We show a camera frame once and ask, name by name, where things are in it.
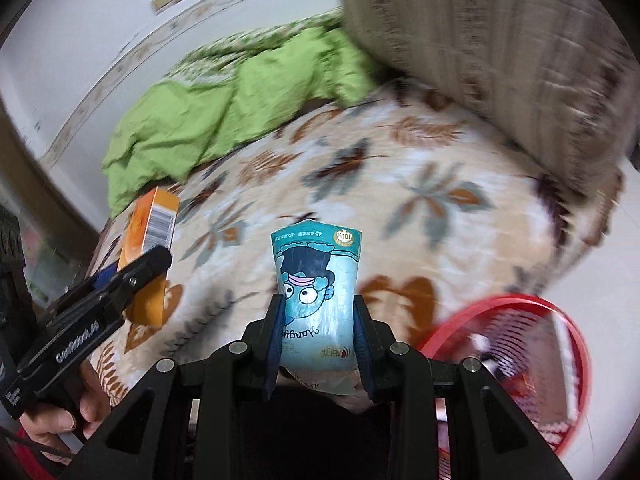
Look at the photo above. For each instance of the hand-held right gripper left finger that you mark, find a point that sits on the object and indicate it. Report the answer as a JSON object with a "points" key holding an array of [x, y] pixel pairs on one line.
{"points": [[273, 350]]}

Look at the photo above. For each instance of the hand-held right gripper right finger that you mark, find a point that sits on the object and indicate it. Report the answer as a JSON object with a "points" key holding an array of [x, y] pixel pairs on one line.
{"points": [[361, 350]]}

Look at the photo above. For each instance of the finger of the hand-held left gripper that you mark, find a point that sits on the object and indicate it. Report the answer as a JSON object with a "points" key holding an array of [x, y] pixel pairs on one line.
{"points": [[142, 272], [100, 280]]}

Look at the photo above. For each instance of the orange cardboard box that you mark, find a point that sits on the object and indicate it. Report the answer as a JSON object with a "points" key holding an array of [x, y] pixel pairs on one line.
{"points": [[150, 220]]}

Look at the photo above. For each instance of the blue cartoon tissue packet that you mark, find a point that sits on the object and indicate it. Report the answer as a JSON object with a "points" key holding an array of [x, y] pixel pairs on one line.
{"points": [[317, 290]]}

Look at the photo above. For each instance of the red plastic basket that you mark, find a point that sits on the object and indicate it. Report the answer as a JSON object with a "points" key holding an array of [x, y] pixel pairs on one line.
{"points": [[530, 360]]}

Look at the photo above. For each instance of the person's left hand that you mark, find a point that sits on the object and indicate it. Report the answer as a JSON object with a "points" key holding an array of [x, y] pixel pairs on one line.
{"points": [[92, 400]]}

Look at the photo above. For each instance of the green duvet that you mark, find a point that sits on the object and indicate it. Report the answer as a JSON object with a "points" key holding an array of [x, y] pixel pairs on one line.
{"points": [[220, 115]]}

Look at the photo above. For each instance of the leaf print blanket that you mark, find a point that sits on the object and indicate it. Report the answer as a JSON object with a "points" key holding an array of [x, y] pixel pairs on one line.
{"points": [[390, 175]]}

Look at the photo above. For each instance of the green patterned quilt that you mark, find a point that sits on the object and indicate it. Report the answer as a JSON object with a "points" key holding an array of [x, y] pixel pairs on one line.
{"points": [[225, 45]]}

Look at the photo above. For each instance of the striped floral pillow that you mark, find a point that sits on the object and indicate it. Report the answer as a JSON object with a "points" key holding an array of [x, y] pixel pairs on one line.
{"points": [[500, 60]]}

